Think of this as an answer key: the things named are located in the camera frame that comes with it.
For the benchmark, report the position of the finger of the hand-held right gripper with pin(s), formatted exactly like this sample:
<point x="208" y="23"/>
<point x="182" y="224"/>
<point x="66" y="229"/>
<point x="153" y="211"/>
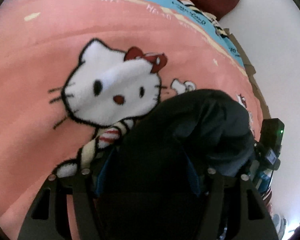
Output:
<point x="262" y="178"/>

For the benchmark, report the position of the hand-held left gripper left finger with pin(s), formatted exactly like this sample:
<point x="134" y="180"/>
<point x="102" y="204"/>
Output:
<point x="104" y="170"/>

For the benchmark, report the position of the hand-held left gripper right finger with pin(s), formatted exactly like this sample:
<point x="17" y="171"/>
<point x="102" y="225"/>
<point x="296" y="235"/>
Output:
<point x="193" y="177"/>

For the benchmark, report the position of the dark navy garment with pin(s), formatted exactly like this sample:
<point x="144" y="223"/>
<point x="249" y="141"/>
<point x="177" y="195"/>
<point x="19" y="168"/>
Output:
<point x="180" y="140"/>

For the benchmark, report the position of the person's right forearm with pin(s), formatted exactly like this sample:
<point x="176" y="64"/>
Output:
<point x="268" y="197"/>

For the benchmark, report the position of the grey white shoe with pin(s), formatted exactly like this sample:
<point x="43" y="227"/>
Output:
<point x="280" y="226"/>

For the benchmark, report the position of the pink cat printed blanket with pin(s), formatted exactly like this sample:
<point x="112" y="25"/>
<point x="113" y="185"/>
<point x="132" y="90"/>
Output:
<point x="65" y="62"/>

